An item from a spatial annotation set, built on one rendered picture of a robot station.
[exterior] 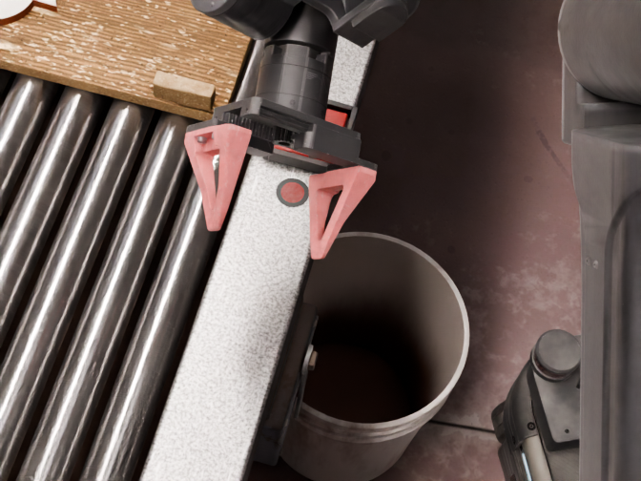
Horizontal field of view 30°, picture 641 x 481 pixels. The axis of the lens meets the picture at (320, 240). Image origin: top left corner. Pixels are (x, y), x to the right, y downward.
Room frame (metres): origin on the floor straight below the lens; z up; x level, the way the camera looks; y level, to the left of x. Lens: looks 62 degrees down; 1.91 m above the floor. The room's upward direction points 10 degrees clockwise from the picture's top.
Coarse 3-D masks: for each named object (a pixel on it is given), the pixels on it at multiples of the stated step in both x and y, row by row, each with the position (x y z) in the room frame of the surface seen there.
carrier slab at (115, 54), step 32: (64, 0) 0.73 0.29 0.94; (96, 0) 0.73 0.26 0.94; (128, 0) 0.74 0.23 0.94; (160, 0) 0.75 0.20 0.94; (0, 32) 0.67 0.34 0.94; (32, 32) 0.68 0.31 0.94; (64, 32) 0.69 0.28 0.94; (96, 32) 0.69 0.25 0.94; (128, 32) 0.70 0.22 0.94; (160, 32) 0.71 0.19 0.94; (192, 32) 0.71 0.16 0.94; (224, 32) 0.72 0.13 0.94; (0, 64) 0.64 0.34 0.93; (32, 64) 0.64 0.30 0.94; (64, 64) 0.65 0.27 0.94; (96, 64) 0.66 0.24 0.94; (128, 64) 0.66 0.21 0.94; (160, 64) 0.67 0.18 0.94; (192, 64) 0.68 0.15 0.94; (224, 64) 0.68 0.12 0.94; (128, 96) 0.63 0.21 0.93; (224, 96) 0.64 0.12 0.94
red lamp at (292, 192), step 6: (288, 186) 0.57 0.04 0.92; (294, 186) 0.57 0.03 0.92; (300, 186) 0.57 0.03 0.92; (282, 192) 0.56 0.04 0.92; (288, 192) 0.56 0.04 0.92; (294, 192) 0.56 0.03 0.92; (300, 192) 0.57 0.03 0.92; (288, 198) 0.56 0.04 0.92; (294, 198) 0.56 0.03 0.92; (300, 198) 0.56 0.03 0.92
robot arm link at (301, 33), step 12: (300, 12) 0.58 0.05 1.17; (312, 12) 0.58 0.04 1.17; (288, 24) 0.57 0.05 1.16; (300, 24) 0.57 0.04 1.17; (312, 24) 0.57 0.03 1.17; (324, 24) 0.58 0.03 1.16; (276, 36) 0.56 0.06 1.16; (288, 36) 0.56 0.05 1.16; (300, 36) 0.56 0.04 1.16; (312, 36) 0.56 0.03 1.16; (324, 36) 0.57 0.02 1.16; (336, 36) 0.58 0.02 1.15; (264, 48) 0.56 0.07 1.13; (312, 48) 0.56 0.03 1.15; (324, 48) 0.56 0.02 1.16; (336, 48) 0.57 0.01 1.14
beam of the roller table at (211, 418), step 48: (336, 96) 0.68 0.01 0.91; (240, 192) 0.56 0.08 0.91; (240, 240) 0.50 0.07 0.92; (288, 240) 0.51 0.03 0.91; (240, 288) 0.46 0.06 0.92; (288, 288) 0.46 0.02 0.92; (192, 336) 0.40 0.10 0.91; (240, 336) 0.41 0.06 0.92; (288, 336) 0.43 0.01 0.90; (192, 384) 0.36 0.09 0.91; (240, 384) 0.37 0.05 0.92; (192, 432) 0.31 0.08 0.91; (240, 432) 0.32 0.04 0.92; (144, 480) 0.27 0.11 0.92; (192, 480) 0.27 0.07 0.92; (240, 480) 0.28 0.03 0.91
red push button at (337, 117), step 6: (330, 114) 0.65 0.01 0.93; (336, 114) 0.65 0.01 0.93; (342, 114) 0.65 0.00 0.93; (330, 120) 0.64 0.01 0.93; (336, 120) 0.64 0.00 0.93; (342, 120) 0.65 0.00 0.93; (342, 126) 0.64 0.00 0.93; (288, 150) 0.60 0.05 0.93; (306, 156) 0.60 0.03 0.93; (330, 162) 0.60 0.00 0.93
